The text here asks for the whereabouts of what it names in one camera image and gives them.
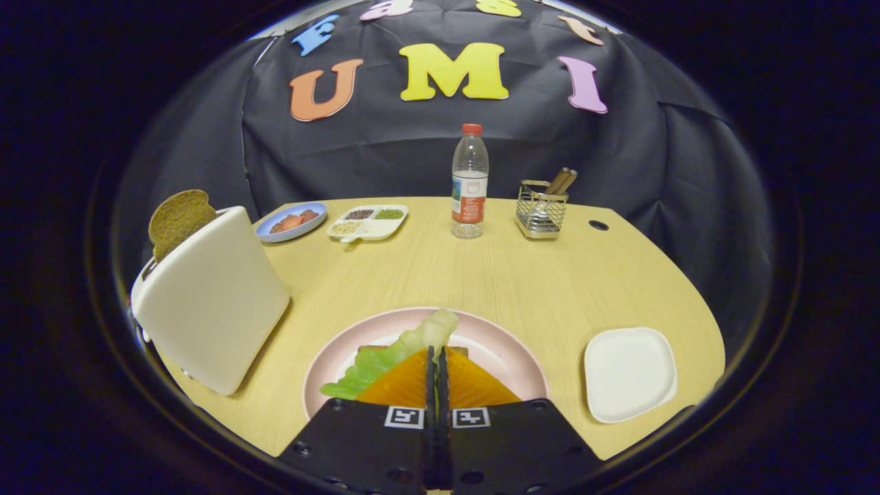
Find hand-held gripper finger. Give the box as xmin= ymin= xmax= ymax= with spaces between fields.
xmin=439 ymin=346 xmax=604 ymax=495
xmin=278 ymin=346 xmax=441 ymax=495

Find green lettuce leaf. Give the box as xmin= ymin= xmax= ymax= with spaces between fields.
xmin=320 ymin=308 xmax=460 ymax=401

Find brown toast slice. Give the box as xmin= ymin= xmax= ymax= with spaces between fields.
xmin=148 ymin=189 xmax=218 ymax=262

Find bread slice with ham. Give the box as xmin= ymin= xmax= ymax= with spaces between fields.
xmin=356 ymin=344 xmax=471 ymax=360

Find pink plate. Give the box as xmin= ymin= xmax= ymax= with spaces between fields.
xmin=302 ymin=307 xmax=549 ymax=420

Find white square plate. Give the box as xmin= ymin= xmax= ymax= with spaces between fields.
xmin=584 ymin=327 xmax=679 ymax=424

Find white divided grain tray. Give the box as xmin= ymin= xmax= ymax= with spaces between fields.
xmin=326 ymin=204 xmax=409 ymax=244

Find clear plastic water bottle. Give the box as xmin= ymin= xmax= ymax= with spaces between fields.
xmin=451 ymin=123 xmax=490 ymax=239

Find blue plate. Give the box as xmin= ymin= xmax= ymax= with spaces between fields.
xmin=255 ymin=201 xmax=328 ymax=243

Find white toaster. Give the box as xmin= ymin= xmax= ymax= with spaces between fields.
xmin=130 ymin=206 xmax=292 ymax=397

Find red meat slices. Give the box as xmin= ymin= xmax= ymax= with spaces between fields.
xmin=269 ymin=209 xmax=320 ymax=234

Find black backdrop cloth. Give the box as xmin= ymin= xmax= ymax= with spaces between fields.
xmin=113 ymin=0 xmax=774 ymax=358

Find metal wire utensil basket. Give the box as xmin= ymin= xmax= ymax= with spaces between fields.
xmin=515 ymin=179 xmax=570 ymax=240

